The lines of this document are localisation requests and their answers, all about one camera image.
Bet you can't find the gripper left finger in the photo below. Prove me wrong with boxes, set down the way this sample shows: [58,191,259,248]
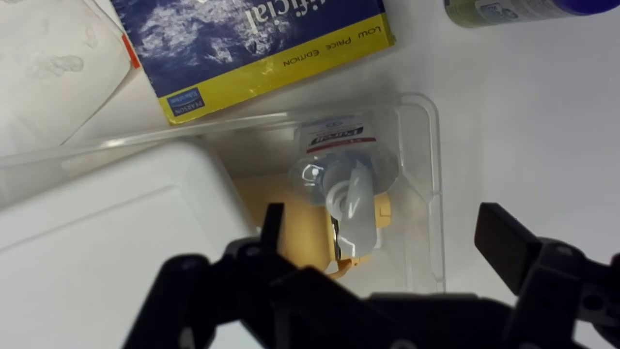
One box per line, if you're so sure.
[122,203,383,349]

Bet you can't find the green bottle with blue cap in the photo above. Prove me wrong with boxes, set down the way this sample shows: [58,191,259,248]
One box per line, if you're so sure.
[444,0,620,28]

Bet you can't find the clear sanitizer pump bottle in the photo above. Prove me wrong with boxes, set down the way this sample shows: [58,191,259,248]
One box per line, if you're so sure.
[289,114,401,258]

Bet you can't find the blue and yellow book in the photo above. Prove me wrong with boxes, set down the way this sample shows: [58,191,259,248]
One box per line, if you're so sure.
[110,0,396,126]

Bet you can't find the white lunchbox lid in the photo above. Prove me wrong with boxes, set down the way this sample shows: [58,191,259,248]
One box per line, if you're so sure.
[0,141,260,349]

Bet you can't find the clear plastic lunchbox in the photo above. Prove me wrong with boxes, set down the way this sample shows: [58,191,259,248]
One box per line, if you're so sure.
[0,92,446,295]

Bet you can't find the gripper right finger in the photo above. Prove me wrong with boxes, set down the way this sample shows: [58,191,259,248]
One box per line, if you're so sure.
[474,203,620,349]

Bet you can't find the white plastic bag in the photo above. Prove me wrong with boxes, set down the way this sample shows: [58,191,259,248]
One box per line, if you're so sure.
[0,0,141,157]

